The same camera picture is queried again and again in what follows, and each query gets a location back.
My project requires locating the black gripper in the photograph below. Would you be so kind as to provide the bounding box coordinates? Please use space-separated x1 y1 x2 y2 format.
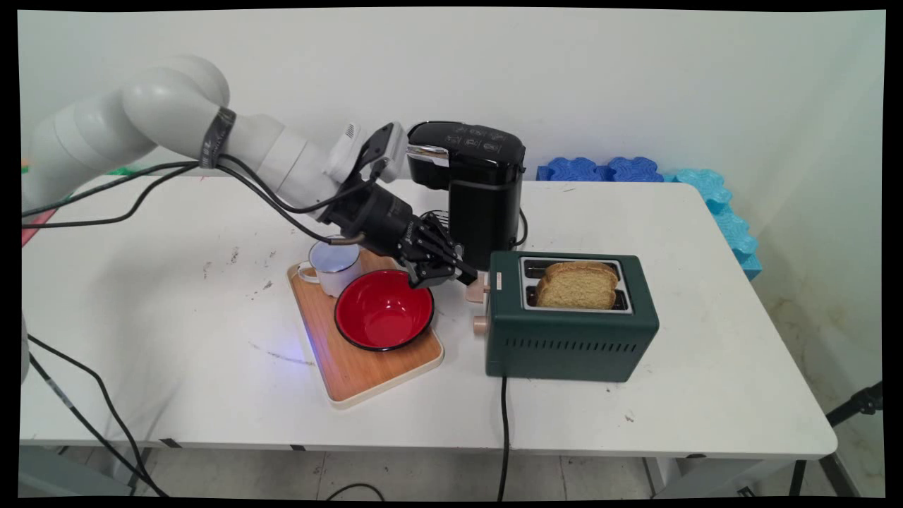
320 184 481 289

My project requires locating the black capsule coffee machine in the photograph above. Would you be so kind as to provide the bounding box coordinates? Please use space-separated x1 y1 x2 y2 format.
406 120 527 272

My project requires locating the red bowl black rim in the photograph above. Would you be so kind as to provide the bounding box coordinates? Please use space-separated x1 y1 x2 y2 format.
334 269 436 352

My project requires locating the white enamel mug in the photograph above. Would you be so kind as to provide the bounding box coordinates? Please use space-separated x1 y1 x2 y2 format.
296 236 365 298

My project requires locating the wooden serving tray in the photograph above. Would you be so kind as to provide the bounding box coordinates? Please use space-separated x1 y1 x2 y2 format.
286 248 445 411

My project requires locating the toasted bread slice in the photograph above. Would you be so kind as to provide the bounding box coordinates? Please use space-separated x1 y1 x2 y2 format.
535 260 621 310

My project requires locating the dark green two-slot toaster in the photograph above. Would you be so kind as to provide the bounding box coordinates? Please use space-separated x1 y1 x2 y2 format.
484 250 660 383

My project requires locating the dark blue foam mat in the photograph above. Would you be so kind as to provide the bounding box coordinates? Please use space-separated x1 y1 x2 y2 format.
536 156 667 183

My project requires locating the light blue foam mat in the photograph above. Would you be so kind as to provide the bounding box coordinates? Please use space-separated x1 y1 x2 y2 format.
663 168 764 281

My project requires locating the black tripod stand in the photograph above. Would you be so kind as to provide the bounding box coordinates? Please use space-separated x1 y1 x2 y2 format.
789 381 884 497

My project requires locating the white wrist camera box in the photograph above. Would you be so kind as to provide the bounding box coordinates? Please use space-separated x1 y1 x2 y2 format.
325 121 409 186

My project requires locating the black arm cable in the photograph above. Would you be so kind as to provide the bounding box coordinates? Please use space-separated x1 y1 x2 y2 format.
21 154 386 217
21 164 365 246

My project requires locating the black toaster power cable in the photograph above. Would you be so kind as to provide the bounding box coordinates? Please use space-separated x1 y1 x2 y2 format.
497 376 510 502

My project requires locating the black looped floor cable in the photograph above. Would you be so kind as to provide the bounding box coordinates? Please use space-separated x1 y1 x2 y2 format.
324 482 386 502

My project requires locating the black strap on arm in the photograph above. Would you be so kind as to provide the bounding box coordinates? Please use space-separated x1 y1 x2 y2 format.
200 107 238 170

